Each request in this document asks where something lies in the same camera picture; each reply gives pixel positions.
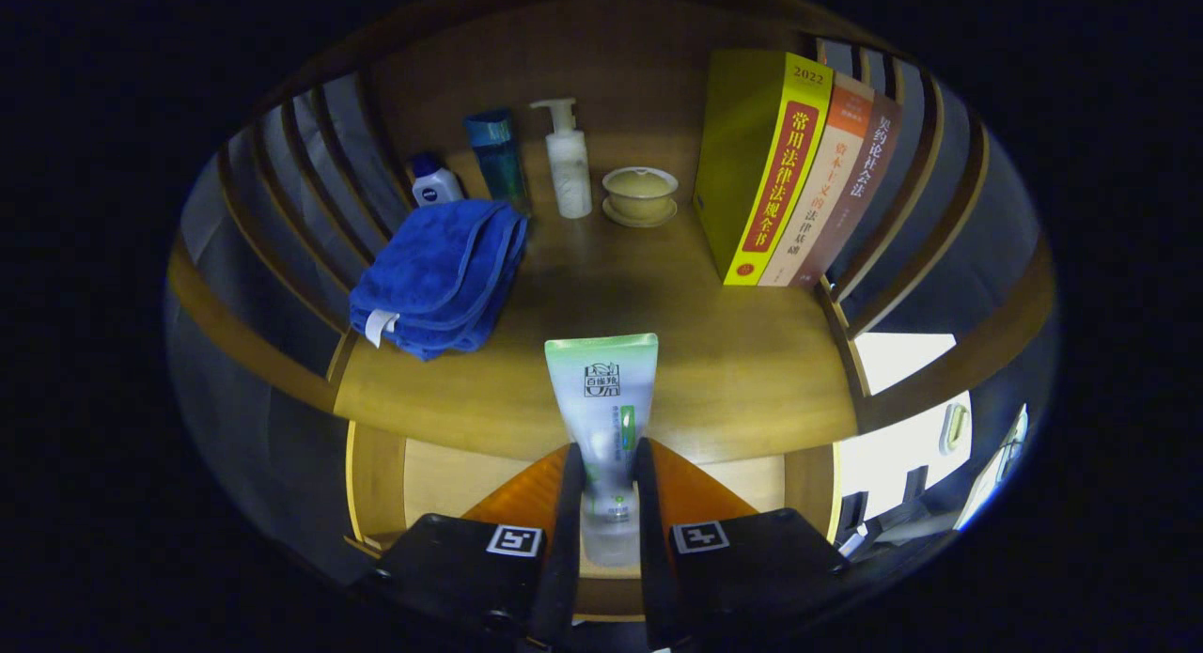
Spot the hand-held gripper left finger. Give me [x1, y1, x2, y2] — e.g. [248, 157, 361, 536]
[350, 442, 588, 649]

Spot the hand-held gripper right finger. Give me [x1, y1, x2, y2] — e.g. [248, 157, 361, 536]
[633, 436, 853, 651]

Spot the wooden drawer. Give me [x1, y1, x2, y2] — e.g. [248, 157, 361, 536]
[343, 420, 839, 626]

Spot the green and white tube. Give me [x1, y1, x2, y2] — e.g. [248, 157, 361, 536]
[545, 334, 659, 567]

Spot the wooden countertop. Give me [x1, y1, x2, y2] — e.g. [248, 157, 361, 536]
[334, 132, 861, 463]

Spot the wooden cabinet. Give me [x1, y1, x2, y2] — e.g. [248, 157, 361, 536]
[167, 0, 1058, 626]

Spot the white table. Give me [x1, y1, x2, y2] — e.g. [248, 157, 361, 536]
[836, 334, 974, 518]

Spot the blue folded towel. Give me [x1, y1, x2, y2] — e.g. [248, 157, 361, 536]
[349, 198, 529, 362]

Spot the beige saucer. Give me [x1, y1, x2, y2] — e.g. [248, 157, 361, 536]
[601, 197, 679, 229]

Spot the beige lidded teacup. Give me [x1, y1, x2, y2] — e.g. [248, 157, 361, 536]
[602, 166, 680, 222]

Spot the white pump bottle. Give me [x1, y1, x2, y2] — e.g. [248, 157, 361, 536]
[529, 97, 593, 220]

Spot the small white blue-capped bottle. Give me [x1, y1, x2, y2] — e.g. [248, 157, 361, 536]
[406, 152, 465, 208]

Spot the teal bottle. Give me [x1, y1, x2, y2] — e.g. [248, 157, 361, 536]
[462, 108, 530, 214]

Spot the thick yellow book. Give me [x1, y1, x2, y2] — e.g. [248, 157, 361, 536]
[693, 50, 835, 287]

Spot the orange and white book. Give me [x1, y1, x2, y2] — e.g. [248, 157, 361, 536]
[758, 70, 876, 288]

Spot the brown book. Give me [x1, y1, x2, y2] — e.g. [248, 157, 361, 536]
[789, 91, 904, 289]

